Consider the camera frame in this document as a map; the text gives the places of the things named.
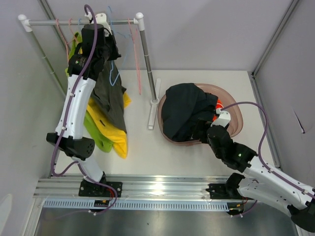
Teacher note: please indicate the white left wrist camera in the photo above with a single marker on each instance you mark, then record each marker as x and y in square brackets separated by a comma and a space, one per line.
[101, 18]

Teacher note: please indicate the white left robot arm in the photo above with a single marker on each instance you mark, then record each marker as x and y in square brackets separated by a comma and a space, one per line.
[84, 67]

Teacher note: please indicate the metal clothes rack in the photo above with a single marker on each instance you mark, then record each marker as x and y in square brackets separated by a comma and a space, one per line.
[138, 21]

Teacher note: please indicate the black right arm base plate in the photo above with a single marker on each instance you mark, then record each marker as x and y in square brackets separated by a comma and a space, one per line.
[218, 191]

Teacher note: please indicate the yellow shorts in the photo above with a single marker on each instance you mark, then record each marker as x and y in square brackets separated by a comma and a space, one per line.
[107, 129]

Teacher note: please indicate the olive green shorts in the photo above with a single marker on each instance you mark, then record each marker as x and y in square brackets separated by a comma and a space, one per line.
[108, 95]

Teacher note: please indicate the translucent pink plastic basin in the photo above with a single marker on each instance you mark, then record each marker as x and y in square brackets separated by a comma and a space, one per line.
[236, 124]

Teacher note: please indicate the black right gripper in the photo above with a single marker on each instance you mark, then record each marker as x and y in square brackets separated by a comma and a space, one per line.
[202, 125]

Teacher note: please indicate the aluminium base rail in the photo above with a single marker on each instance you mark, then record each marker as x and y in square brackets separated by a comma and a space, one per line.
[135, 187]

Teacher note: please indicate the lime green shorts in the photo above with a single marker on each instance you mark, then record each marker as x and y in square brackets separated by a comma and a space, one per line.
[103, 143]

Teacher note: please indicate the orange shorts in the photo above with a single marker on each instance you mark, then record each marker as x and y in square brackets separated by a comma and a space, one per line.
[219, 105]

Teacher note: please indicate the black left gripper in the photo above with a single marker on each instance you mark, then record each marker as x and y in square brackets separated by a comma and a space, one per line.
[115, 54]

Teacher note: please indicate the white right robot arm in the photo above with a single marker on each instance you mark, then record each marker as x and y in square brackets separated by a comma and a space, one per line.
[255, 179]

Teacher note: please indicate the pink wire hanger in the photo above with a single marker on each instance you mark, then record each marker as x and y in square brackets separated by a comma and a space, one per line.
[133, 37]

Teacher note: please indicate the navy dark shorts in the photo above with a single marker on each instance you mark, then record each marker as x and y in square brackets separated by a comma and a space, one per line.
[185, 104]

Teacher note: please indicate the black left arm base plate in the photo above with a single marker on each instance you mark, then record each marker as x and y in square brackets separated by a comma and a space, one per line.
[88, 189]

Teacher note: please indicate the slotted grey cable duct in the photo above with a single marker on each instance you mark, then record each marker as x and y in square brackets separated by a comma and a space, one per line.
[142, 205]

